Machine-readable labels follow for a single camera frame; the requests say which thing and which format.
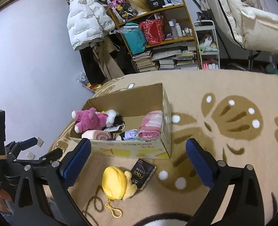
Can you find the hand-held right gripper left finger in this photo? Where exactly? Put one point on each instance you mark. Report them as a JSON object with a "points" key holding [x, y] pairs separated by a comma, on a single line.
{"points": [[76, 164]]}

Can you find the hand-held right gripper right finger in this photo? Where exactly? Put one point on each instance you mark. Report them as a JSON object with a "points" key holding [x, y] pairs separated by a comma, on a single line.
{"points": [[199, 164]]}

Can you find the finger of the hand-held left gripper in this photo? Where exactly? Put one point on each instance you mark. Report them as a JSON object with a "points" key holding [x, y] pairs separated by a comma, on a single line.
{"points": [[47, 156], [25, 143]]}

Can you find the pink roll plush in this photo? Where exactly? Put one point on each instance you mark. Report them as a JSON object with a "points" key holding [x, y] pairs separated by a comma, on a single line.
{"points": [[94, 134]]}

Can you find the yellow plush pouch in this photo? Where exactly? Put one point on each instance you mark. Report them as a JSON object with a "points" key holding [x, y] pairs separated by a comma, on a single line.
{"points": [[116, 182]]}

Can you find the pink bear plush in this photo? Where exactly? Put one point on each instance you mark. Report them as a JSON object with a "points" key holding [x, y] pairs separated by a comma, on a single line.
{"points": [[89, 120]]}

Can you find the cardboard box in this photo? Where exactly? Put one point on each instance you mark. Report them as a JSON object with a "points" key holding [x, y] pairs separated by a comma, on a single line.
{"points": [[129, 149]]}

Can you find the black face mask packet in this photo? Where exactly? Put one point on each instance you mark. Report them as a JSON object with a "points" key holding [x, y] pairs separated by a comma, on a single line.
{"points": [[142, 174]]}

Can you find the dark-haired plush doll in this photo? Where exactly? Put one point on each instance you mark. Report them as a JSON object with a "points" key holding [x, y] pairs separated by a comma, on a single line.
{"points": [[129, 135]]}

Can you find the pink packaged towel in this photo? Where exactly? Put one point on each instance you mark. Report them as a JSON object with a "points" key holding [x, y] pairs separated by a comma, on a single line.
{"points": [[150, 124]]}

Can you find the person's left forearm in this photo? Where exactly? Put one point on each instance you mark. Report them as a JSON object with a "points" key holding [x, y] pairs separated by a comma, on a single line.
{"points": [[2, 202]]}

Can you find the beige floral blanket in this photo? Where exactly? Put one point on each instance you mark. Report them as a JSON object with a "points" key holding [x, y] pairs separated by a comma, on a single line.
{"points": [[200, 87]]}

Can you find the clear bag of trinkets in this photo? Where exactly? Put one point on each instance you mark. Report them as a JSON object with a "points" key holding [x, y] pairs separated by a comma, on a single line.
{"points": [[86, 81]]}

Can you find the black hanging garment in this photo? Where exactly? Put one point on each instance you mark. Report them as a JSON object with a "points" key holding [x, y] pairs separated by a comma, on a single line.
{"points": [[89, 63]]}

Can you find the beige hanging garment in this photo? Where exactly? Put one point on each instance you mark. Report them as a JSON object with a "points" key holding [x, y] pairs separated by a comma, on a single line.
{"points": [[106, 61]]}

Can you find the pile of books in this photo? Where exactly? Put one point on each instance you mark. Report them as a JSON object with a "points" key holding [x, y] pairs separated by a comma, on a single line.
{"points": [[167, 60]]}

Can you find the teal plastic item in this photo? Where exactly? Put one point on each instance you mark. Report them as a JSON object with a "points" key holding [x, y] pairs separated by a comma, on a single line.
{"points": [[271, 68]]}

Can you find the white puffer jacket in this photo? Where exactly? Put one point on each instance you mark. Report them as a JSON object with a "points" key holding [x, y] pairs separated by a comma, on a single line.
{"points": [[84, 21]]}

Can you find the row of cosmetic bottles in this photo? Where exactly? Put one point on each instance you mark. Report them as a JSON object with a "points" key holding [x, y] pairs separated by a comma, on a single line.
{"points": [[176, 29]]}

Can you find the teal bag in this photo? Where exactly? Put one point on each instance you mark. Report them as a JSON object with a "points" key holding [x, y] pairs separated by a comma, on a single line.
{"points": [[134, 38]]}

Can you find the red patterned bag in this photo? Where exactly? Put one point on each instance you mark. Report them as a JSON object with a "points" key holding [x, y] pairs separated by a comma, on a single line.
{"points": [[153, 31]]}

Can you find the white storage cart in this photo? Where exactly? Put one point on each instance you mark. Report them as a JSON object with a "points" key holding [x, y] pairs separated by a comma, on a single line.
{"points": [[206, 23]]}

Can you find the cream puffer coat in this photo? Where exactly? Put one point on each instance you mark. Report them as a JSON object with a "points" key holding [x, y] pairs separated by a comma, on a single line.
{"points": [[254, 23]]}

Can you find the wooden shelf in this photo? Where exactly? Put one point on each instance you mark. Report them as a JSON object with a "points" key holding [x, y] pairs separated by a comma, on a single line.
{"points": [[162, 10]]}

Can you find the black and pink patterned bag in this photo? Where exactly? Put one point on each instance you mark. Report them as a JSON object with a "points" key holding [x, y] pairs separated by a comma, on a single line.
{"points": [[121, 6]]}

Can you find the black box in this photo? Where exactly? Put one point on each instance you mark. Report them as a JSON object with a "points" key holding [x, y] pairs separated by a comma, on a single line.
{"points": [[154, 1]]}

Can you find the blonde wig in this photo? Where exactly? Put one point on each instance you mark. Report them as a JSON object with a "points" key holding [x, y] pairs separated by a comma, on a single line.
{"points": [[139, 2]]}

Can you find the white wall socket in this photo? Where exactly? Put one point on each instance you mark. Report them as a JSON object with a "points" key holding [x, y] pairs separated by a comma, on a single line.
{"points": [[40, 142], [30, 155]]}

